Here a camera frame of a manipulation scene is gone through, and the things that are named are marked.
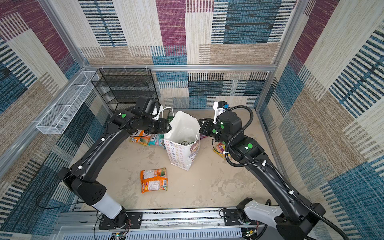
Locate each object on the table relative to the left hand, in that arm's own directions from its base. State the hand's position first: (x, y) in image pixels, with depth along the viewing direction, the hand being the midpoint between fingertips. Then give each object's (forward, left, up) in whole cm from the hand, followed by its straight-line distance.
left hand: (168, 126), depth 74 cm
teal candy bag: (+9, +11, -26) cm, 30 cm away
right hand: (-4, -14, +7) cm, 17 cm away
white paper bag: (+12, -7, -16) cm, 21 cm away
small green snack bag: (+9, 0, -5) cm, 10 cm away
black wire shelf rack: (+43, +39, -9) cm, 59 cm away
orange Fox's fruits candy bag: (+3, -30, -26) cm, 40 cm away
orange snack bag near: (-17, +10, -26) cm, 32 cm away
